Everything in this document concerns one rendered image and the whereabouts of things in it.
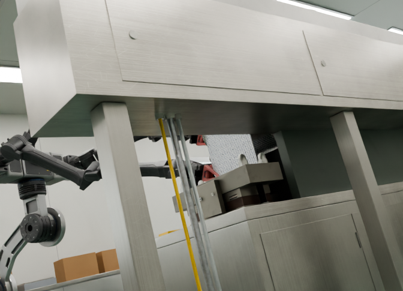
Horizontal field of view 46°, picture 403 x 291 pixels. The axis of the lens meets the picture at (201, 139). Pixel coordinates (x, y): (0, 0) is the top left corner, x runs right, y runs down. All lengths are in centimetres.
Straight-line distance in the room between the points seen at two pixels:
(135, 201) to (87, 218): 459
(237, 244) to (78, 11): 80
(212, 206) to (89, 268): 342
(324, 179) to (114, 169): 96
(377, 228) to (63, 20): 112
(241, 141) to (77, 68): 91
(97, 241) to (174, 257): 388
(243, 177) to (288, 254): 27
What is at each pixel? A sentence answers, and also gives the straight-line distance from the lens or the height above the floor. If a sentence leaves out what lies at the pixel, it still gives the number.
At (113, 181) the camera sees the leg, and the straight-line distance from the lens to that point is 97.
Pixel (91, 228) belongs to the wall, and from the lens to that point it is 554.
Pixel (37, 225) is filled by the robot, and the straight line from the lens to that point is 247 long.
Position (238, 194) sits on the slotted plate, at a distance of 151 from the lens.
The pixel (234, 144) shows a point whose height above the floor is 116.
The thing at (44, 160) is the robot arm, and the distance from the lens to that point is 222.
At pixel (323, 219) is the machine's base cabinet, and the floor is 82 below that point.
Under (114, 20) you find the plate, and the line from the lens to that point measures 108.
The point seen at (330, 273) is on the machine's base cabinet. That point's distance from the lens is 163.
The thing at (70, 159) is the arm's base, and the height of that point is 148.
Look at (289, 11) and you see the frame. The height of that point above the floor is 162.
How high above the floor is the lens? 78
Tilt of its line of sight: 14 degrees up
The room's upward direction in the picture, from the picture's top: 14 degrees counter-clockwise
